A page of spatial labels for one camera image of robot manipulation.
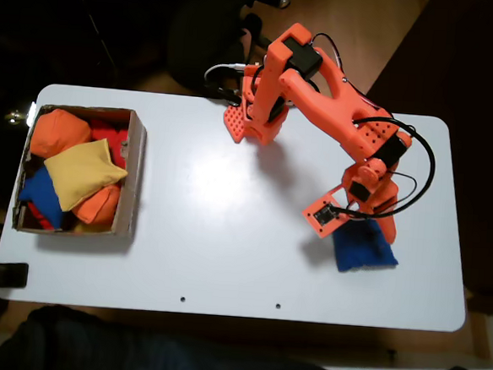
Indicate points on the yellow bean bag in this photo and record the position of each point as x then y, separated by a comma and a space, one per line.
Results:
82, 173
93, 227

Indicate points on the wooden table leg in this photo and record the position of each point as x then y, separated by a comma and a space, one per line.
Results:
479, 332

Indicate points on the blue bean bag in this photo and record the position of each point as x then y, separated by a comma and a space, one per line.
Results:
360, 252
40, 196

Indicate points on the orange bean bag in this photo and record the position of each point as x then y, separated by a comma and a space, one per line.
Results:
57, 133
99, 206

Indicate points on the brown cardboard box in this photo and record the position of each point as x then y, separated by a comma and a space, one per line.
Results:
133, 177

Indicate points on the person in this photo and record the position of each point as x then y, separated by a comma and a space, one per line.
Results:
133, 355

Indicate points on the orange camera mount with board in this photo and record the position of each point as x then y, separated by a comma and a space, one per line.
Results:
318, 217

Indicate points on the red bean bag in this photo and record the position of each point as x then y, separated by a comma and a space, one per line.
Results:
39, 217
108, 135

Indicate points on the shiny metal object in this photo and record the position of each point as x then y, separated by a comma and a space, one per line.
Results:
15, 116

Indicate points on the black office chair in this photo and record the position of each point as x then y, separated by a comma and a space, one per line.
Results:
197, 42

